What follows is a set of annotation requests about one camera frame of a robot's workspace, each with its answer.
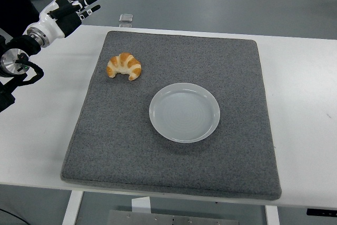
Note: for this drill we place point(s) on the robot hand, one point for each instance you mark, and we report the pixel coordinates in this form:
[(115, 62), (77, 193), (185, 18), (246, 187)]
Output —
[(48, 20)]

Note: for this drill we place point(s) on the golden croissant bread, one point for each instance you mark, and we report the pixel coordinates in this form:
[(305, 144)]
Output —
[(126, 63)]

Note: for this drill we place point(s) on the white round plate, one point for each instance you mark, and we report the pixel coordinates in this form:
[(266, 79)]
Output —
[(184, 113)]

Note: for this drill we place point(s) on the grey metal plate with screws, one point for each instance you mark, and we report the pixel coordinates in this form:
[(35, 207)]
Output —
[(171, 218)]

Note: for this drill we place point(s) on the small clear plastic box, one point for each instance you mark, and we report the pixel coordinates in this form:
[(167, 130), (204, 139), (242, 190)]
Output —
[(126, 18)]

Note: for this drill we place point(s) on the grey felt mat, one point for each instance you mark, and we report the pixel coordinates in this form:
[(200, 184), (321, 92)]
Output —
[(126, 143)]

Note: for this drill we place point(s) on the white table leg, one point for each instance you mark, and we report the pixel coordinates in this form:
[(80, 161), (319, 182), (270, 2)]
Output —
[(272, 215), (72, 209)]

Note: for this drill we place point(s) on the white table column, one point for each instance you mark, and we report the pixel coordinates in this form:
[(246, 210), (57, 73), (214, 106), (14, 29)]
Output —
[(140, 205)]

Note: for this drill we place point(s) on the black table control box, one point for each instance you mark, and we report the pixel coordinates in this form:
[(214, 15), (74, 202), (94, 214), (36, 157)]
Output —
[(322, 212)]

